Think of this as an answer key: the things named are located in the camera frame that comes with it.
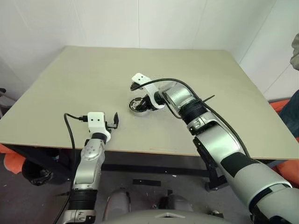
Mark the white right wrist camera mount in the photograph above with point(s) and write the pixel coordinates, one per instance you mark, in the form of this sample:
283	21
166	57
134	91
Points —
141	79

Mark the person in jacket and jeans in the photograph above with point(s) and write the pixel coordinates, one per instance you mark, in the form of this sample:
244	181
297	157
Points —
292	112

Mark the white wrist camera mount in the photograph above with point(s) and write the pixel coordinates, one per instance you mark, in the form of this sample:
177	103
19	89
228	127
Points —
97	122
141	79

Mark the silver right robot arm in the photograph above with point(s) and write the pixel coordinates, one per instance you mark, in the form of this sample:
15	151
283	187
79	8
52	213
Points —
222	144

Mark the silver robot torso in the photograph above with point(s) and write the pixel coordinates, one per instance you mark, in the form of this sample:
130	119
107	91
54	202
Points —
168	217

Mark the orange padded cushion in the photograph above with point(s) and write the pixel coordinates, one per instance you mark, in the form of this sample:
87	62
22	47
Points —
288	172
12	163

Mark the black flat floor strip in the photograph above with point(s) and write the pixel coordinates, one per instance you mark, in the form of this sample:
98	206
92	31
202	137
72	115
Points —
146	182

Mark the black trash bag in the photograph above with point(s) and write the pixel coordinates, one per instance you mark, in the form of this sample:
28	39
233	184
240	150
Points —
35	173

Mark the dark rounded shell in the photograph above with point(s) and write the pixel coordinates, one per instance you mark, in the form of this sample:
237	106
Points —
175	201

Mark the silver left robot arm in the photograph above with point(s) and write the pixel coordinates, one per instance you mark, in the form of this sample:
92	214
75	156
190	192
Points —
86	168

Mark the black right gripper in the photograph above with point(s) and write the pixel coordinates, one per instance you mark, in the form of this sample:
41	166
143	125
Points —
149	103

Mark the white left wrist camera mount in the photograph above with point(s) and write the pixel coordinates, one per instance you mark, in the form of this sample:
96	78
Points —
97	122

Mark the black metal table frame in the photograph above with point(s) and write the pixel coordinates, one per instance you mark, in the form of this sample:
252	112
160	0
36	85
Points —
140	168

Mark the grey rounded shell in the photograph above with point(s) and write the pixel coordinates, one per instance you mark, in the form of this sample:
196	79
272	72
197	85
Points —
116	203

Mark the small black round object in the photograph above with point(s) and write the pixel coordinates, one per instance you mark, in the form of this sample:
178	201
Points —
140	114

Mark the black metal stand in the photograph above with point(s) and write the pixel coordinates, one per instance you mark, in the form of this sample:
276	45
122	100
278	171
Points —
2	102

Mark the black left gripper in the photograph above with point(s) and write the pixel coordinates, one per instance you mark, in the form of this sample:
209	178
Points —
111	126

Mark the black spoked rotor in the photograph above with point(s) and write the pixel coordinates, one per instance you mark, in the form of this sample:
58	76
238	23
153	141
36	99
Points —
135	103

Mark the black zip tie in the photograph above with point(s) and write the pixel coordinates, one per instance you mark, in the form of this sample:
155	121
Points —
210	97

